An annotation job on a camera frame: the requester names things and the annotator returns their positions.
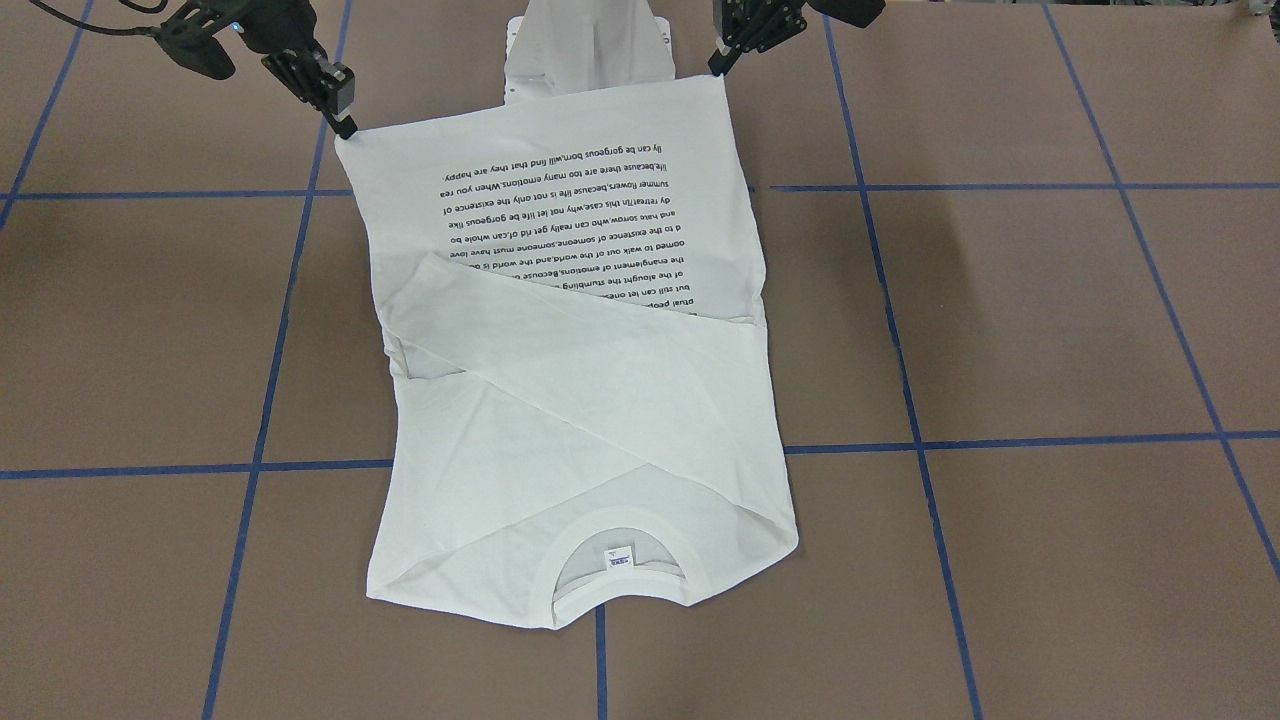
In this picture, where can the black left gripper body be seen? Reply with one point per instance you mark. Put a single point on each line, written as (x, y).
(757, 22)

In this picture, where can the white long-sleeve printed shirt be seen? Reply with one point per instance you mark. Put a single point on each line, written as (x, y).
(569, 292)

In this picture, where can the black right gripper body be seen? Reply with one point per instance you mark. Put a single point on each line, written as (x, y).
(277, 29)

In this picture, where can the white camera mast with base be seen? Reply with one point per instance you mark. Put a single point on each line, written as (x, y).
(565, 47)

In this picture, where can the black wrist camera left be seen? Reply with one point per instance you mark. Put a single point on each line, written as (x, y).
(856, 13)

